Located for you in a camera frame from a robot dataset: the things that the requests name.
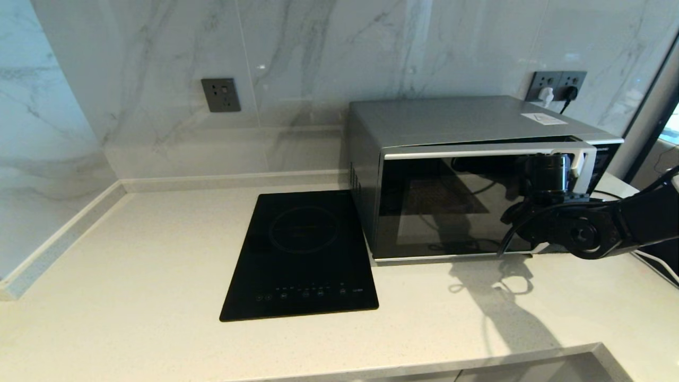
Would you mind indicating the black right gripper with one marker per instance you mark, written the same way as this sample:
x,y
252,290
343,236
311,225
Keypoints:
x,y
530,170

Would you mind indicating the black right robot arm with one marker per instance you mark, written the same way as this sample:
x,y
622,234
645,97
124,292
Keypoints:
x,y
583,233

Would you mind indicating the silver microwave oven body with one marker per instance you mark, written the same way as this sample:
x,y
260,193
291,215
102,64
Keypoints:
x,y
451,118

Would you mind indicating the white sticker label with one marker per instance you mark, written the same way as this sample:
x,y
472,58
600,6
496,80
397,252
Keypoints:
x,y
543,119

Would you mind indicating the white power plug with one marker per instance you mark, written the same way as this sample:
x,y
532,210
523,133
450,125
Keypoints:
x,y
546,95

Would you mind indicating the black power plug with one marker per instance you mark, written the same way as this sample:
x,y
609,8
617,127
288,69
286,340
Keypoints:
x,y
569,93

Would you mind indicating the black induction cooktop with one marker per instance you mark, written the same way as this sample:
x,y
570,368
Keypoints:
x,y
302,254

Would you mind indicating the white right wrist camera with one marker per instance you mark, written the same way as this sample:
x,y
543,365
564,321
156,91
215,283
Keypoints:
x,y
565,154

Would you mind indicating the dark double wall socket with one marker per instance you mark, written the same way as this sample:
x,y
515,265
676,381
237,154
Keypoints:
x,y
559,78

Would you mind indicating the black metal door frame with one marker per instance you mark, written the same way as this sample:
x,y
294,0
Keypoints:
x,y
644,154

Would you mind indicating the grey single wall socket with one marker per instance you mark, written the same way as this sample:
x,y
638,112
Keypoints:
x,y
220,95

